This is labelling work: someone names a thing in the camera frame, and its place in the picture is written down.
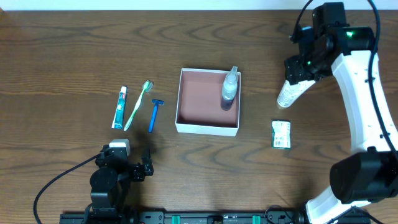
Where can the blue disposable razor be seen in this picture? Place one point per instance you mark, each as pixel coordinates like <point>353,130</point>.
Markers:
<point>156,103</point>

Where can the white tube gold cap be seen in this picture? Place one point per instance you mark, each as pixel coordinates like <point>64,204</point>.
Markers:
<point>290,93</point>

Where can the teal toothpaste tube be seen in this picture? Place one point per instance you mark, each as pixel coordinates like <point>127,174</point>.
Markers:
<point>119,113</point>

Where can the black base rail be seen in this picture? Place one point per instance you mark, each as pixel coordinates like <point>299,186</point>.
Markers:
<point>271,216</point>

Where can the green white soap bar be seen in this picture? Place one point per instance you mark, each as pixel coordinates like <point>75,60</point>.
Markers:
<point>281,134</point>

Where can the white box pink interior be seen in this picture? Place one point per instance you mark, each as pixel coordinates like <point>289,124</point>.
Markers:
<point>199,104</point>

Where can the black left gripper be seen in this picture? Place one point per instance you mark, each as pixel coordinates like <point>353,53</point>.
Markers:
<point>138,170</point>

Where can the blue liquid clear bottle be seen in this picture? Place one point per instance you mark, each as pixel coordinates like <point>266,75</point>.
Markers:
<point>229,89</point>

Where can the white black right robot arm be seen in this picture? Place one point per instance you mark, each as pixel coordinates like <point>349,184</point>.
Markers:
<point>369,174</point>

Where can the green white toothbrush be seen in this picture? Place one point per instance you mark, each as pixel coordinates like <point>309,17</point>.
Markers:
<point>146,87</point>

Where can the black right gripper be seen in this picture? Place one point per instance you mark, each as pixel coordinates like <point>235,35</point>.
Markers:
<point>295,70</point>

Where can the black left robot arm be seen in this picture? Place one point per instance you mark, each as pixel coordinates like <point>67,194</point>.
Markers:
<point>111,182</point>

